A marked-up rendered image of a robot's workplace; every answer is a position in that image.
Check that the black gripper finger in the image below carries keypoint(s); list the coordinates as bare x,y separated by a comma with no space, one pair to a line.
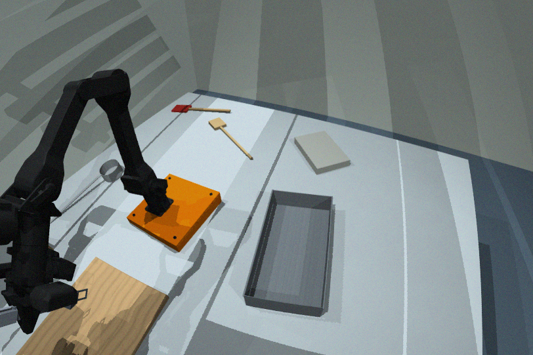
28,314
9,297

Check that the tan wooden paddle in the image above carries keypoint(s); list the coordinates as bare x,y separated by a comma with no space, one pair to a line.
217,124

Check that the grey rectangular roasting tin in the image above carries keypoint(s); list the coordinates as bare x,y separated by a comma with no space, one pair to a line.
289,269

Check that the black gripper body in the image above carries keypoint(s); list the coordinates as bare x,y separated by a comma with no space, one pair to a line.
27,271

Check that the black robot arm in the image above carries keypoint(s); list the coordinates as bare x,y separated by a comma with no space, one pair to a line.
39,180

